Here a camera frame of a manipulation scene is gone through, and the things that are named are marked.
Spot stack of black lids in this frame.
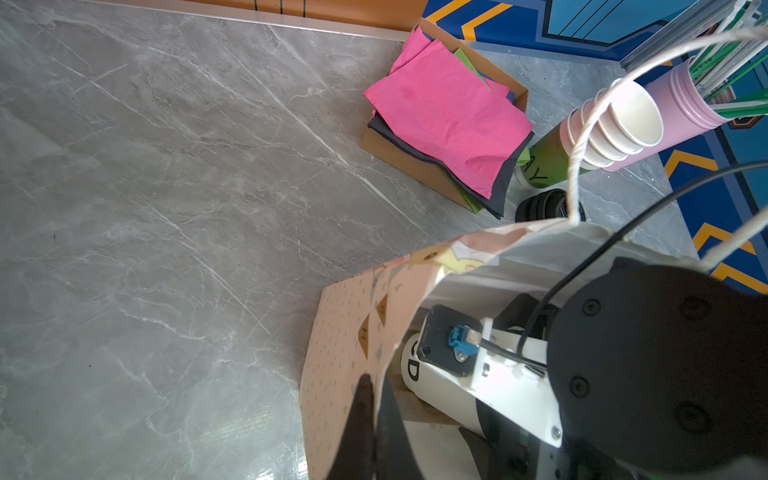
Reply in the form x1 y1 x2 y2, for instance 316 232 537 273
515 189 568 223

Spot bundle of wrapped straws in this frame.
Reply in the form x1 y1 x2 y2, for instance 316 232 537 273
686 0 768 119

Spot white paper gift bag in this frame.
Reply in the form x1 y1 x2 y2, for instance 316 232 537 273
298 26 768 480

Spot pink straw holder cup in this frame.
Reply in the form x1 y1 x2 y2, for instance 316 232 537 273
607 59 728 172

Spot white takeout coffee cup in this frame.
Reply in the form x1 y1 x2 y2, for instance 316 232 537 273
400 333 482 434

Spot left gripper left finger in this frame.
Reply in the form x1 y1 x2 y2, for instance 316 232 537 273
327 374 375 480

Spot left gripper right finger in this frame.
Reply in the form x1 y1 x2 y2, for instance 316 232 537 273
376 378 423 480

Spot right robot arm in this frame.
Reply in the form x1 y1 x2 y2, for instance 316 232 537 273
547 213 767 479

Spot green napkin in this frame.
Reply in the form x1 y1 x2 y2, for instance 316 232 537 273
454 49 495 91

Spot brown cardboard napkin holder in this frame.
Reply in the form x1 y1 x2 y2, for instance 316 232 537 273
361 18 533 219

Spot pink napkin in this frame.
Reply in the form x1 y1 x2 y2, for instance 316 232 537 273
364 27 533 161

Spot stack of paper cups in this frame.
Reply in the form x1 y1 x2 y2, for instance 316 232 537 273
518 77 665 191

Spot dark grey napkin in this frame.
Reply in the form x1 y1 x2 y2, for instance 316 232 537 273
362 114 533 219

